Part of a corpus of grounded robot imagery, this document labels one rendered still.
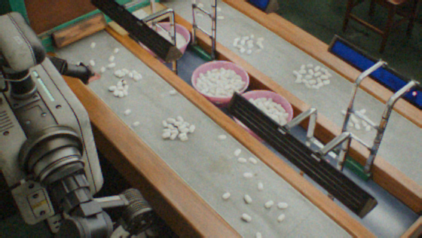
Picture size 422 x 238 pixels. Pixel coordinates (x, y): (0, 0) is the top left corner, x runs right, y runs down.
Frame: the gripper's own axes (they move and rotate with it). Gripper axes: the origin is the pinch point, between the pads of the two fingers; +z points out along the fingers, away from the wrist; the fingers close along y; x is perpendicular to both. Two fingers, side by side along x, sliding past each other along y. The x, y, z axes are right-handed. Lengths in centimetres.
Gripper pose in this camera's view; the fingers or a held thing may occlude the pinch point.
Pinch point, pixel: (98, 77)
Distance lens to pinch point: 231.4
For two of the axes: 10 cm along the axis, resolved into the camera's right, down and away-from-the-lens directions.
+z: 5.9, 1.3, 7.9
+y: -6.3, -5.4, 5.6
